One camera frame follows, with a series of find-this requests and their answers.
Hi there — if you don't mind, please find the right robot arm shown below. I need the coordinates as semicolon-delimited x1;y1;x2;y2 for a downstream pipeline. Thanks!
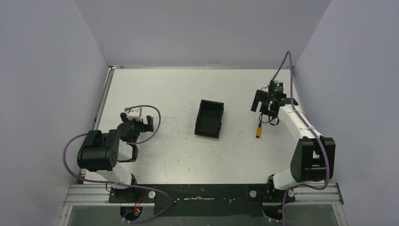
251;90;335;202

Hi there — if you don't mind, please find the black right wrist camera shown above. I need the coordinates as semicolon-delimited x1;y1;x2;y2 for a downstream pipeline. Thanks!
268;81;284;96

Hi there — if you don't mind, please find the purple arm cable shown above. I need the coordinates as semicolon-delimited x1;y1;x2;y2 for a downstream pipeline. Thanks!
63;105;174;224
270;50;330;226

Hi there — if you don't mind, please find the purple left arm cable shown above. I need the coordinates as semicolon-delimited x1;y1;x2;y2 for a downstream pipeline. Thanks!
63;105;174;224

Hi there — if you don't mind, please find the black plastic bin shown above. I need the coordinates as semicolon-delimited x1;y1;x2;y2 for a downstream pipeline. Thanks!
194;99;224;139

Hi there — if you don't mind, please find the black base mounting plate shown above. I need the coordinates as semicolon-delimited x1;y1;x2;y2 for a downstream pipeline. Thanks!
108;184;295;220

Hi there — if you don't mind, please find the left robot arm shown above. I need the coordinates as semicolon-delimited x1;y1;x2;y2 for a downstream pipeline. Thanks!
77;110;154;203

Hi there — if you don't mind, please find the aluminium frame rail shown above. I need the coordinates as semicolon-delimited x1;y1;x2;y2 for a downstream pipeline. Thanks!
58;66;348;226

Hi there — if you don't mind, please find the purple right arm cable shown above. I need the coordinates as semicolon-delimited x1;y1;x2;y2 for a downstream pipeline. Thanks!
270;50;330;226

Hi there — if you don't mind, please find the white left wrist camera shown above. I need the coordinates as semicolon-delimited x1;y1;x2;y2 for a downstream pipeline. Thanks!
125;107;142;121

